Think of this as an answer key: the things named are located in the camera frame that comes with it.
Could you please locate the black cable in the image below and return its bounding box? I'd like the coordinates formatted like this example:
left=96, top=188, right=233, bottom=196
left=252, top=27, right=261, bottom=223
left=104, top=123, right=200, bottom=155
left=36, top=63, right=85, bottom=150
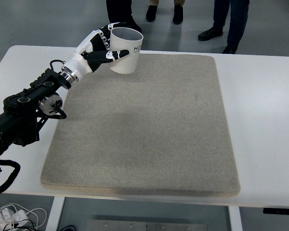
left=4, top=220, right=39, bottom=231
left=55, top=225, right=78, bottom=231

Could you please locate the white power strip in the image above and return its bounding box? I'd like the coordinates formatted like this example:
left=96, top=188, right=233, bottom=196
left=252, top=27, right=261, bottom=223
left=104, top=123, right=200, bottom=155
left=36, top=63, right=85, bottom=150
left=0, top=208, right=29, bottom=228

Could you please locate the grey-brown felt mat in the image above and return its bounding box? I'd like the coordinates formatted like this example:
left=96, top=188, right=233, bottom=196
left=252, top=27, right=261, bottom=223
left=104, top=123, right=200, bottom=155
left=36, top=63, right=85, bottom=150
left=40, top=51, right=241, bottom=197

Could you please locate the person in tan trousers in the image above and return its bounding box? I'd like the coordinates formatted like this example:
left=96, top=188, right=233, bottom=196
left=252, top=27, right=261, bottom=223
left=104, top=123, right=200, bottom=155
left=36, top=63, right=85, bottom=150
left=145, top=0, right=184, bottom=25

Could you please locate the person in dark blue trousers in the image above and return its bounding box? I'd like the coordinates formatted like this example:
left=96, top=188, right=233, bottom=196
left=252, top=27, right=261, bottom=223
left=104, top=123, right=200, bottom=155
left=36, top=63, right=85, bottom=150
left=197, top=0, right=250, bottom=54

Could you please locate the person in black trousers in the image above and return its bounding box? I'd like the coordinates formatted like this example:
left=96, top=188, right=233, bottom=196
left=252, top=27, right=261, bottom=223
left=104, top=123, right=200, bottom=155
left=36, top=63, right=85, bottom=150
left=105, top=0, right=143, bottom=34

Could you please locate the black table control panel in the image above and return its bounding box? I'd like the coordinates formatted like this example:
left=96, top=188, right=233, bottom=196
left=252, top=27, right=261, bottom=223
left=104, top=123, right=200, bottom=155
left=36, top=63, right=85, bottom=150
left=263, top=207, right=289, bottom=214

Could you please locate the white cable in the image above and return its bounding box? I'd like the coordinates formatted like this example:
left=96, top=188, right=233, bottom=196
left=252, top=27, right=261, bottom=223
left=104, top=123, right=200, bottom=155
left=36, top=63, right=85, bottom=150
left=0, top=203, right=48, bottom=231

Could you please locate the white table leg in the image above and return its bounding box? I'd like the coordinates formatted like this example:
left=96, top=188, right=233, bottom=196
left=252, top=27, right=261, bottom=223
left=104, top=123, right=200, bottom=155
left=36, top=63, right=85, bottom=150
left=47, top=196, right=66, bottom=231
left=227, top=206, right=243, bottom=231

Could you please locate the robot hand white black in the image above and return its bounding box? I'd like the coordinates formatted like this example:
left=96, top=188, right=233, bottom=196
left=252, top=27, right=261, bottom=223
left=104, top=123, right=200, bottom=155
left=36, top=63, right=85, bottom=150
left=63, top=21, right=130, bottom=79

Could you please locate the white cup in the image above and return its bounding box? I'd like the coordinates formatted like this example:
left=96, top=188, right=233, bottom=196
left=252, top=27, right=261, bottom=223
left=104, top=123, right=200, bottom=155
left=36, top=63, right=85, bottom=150
left=108, top=26, right=144, bottom=75

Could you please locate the grey metal plate with screws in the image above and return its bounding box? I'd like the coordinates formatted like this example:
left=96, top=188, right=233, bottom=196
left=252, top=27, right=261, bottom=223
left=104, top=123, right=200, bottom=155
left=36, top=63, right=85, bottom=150
left=86, top=219, right=208, bottom=231

